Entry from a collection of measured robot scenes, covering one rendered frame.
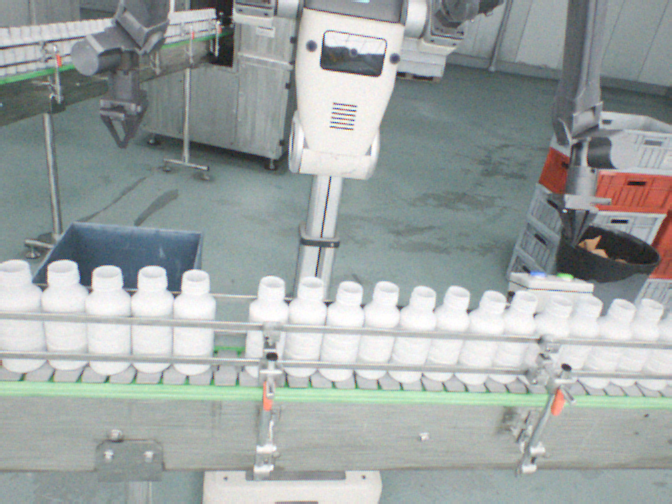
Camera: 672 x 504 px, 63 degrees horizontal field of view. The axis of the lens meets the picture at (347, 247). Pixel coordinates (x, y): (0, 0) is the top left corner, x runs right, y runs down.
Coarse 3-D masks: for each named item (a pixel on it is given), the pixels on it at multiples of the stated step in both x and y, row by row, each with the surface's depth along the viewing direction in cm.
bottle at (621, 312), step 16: (624, 304) 94; (608, 320) 93; (624, 320) 92; (608, 336) 93; (624, 336) 92; (592, 352) 95; (608, 352) 94; (592, 368) 96; (608, 368) 95; (592, 384) 97
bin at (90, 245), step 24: (72, 240) 132; (96, 240) 134; (120, 240) 135; (144, 240) 136; (168, 240) 136; (192, 240) 137; (48, 264) 116; (96, 264) 137; (120, 264) 138; (144, 264) 139; (168, 264) 140; (192, 264) 141; (168, 288) 143
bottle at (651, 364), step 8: (664, 320) 97; (664, 328) 96; (664, 336) 95; (656, 352) 97; (664, 352) 96; (648, 360) 98; (656, 360) 97; (664, 360) 96; (648, 368) 98; (656, 368) 98; (664, 368) 97; (640, 384) 100; (648, 384) 99; (656, 384) 99; (664, 384) 99
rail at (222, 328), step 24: (0, 312) 73; (24, 312) 74; (240, 336) 89; (408, 336) 85; (432, 336) 85; (456, 336) 86; (480, 336) 87; (504, 336) 88; (528, 336) 88; (72, 360) 78; (96, 360) 79; (120, 360) 79; (144, 360) 80; (168, 360) 81; (192, 360) 81; (216, 360) 82; (240, 360) 82; (288, 360) 84
